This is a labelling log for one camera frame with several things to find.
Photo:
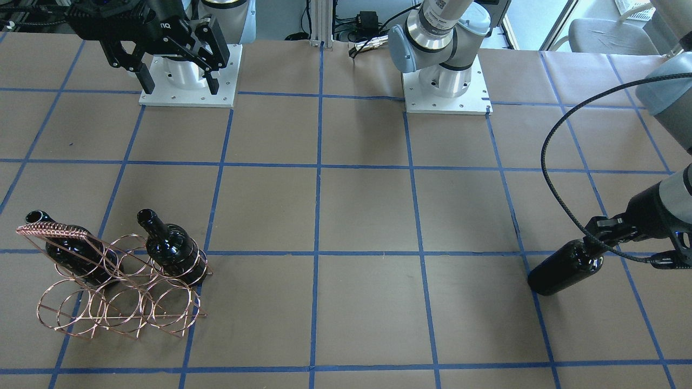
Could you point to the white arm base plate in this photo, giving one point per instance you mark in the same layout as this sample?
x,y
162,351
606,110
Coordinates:
x,y
182,83
437,90

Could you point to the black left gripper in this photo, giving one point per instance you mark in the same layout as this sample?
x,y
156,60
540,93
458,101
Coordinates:
x,y
644,212

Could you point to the dark glass wine bottle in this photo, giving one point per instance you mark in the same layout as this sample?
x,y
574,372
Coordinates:
x,y
573,262

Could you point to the dark wine bottle in basket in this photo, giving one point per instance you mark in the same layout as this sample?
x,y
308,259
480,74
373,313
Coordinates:
x,y
171,247

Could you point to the aluminium frame post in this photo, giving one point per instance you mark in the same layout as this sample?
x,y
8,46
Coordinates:
x,y
321,19

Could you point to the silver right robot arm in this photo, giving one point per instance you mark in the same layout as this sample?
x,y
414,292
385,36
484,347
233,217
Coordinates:
x,y
237,20

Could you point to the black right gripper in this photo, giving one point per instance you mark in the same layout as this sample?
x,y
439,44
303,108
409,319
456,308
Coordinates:
x,y
166,20

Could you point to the copper wire wine basket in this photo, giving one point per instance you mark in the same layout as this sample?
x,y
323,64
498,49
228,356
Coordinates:
x,y
137,294

